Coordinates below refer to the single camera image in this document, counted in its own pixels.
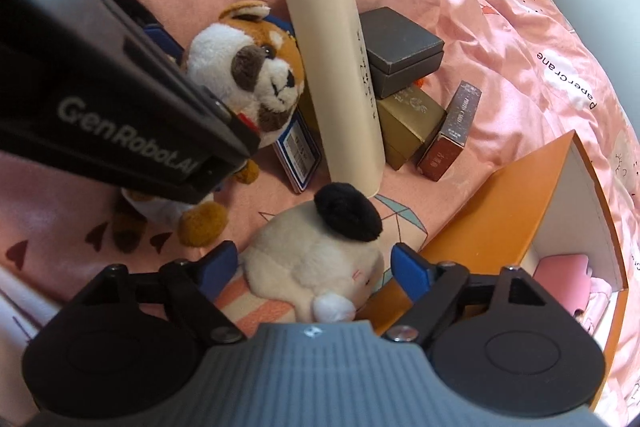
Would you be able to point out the gold box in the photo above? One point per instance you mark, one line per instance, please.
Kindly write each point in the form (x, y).
(405, 127)

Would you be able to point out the beige cardboard tube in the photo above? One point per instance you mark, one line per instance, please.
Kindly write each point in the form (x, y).
(335, 82)

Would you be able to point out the orange storage box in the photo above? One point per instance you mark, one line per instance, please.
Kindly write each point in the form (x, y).
(500, 217)

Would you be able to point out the pink pouch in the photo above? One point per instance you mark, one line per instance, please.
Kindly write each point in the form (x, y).
(560, 277)

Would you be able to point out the brown and white dog plush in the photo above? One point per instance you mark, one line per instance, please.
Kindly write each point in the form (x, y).
(260, 67)

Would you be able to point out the red-brown slim box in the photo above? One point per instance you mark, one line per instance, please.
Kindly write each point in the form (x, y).
(450, 137)

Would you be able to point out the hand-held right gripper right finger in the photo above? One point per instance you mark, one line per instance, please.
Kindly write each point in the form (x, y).
(407, 269)

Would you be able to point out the blue and white card box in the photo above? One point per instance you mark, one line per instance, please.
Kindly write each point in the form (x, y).
(297, 152)

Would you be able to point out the white plush with black hat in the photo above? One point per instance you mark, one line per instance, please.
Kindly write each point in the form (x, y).
(310, 257)

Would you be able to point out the dark grey lidded box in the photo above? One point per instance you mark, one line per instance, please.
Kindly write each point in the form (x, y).
(395, 42)

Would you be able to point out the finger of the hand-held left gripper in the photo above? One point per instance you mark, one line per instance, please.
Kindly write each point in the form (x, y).
(162, 42)

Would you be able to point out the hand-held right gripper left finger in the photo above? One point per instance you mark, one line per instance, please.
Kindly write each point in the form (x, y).
(219, 264)

